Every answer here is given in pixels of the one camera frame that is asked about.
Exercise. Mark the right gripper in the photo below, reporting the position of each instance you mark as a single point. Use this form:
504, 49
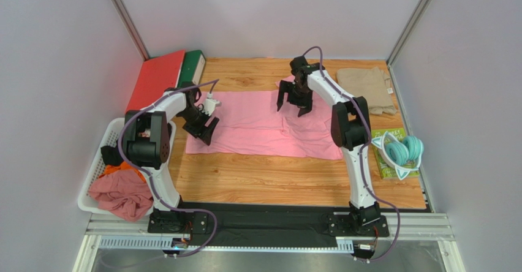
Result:
295, 95

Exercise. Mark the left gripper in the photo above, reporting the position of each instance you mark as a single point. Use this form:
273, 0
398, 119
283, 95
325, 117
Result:
201, 131

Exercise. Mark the pink t-shirt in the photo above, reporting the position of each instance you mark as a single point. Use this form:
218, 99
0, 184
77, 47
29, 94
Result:
250, 124

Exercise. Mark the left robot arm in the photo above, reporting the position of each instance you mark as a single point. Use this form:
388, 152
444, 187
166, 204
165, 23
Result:
146, 140

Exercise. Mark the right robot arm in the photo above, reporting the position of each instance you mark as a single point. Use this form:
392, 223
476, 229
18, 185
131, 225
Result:
349, 130

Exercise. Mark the floral garment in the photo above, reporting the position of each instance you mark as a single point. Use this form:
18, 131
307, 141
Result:
145, 134

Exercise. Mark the green binder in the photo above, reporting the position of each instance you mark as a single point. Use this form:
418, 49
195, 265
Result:
192, 68

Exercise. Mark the red binder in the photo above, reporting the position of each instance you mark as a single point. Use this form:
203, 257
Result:
156, 75

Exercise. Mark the folded beige t-shirt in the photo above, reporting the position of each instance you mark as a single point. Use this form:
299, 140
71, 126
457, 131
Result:
373, 84

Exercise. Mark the orange garment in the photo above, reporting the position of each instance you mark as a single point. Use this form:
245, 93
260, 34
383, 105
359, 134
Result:
109, 169

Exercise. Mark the black base mat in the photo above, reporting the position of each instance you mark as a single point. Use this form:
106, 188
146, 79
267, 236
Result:
247, 225

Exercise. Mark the dusty pink garment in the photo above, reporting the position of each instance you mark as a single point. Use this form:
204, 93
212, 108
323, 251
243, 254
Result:
122, 193

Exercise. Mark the green book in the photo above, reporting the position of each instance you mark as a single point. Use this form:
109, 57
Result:
385, 171

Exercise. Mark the teal headphones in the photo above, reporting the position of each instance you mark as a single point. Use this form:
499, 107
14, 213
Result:
402, 156

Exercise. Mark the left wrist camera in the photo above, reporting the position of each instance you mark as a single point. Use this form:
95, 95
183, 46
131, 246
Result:
210, 104

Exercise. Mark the aluminium mounting rail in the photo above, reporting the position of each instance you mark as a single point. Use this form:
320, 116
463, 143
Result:
406, 225

